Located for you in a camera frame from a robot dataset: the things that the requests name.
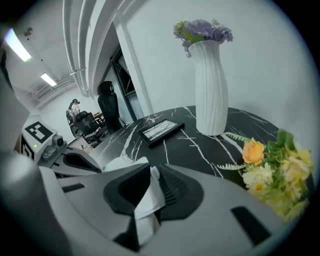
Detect white ceiling pipes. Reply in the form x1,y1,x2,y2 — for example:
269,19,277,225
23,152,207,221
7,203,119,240
62,0,91,97

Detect round black marble table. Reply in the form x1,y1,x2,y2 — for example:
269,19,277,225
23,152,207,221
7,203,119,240
92,105,316,201

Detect purple flower bunch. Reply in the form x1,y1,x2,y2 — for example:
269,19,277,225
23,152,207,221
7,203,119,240
173,18,234,59

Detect black office chair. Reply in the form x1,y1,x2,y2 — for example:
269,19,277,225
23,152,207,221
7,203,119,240
96,81,127,133
66,109,108,145

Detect black picture frame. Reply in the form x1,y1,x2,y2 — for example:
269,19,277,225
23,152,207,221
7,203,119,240
137,119,186,149

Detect white ribbed vase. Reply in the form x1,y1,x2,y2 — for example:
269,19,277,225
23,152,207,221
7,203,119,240
187,39,230,137

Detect long ceiling light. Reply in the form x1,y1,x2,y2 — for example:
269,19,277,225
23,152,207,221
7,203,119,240
40,72,58,88
4,27,33,63

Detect black framed window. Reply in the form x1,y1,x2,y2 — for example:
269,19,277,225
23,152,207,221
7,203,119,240
109,46,145,121

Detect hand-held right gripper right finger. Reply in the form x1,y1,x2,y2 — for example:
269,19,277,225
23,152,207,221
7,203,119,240
149,163,288,256

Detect yellow orange flower bouquet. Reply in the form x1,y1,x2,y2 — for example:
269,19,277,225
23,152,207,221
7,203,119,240
216,128,315,223

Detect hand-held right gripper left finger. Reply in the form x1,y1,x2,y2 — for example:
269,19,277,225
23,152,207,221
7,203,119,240
38,162,152,253

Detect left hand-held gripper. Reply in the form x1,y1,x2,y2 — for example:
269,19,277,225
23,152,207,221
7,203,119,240
21,121,103,176

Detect white tissue packet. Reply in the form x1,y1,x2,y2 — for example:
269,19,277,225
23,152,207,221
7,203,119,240
103,156,166,247

